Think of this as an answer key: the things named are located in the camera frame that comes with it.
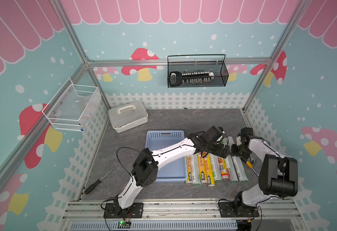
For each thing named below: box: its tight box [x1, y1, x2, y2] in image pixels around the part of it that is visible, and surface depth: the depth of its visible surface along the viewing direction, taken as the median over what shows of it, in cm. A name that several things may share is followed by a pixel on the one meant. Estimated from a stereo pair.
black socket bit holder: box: [169, 71, 215, 87], surface depth 91 cm
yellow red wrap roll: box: [185, 155, 193, 184], surface depth 86 cm
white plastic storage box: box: [107, 100, 149, 134], surface depth 105 cm
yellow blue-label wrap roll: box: [204, 153, 216, 188], surface depth 86 cm
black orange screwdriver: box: [83, 166, 116, 195], surface depth 82 cm
